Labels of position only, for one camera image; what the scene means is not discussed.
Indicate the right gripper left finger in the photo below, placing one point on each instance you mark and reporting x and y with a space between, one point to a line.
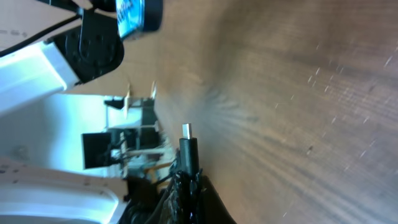
170 208

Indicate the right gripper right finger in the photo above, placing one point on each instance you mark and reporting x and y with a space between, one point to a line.
208 206

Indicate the blue Galaxy smartphone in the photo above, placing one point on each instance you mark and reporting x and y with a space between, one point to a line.
138 17

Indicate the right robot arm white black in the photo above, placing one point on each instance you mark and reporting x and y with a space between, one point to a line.
39 193

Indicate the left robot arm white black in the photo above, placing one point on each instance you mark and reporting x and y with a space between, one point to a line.
72 52

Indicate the black monitor background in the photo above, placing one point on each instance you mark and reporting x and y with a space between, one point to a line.
96 150

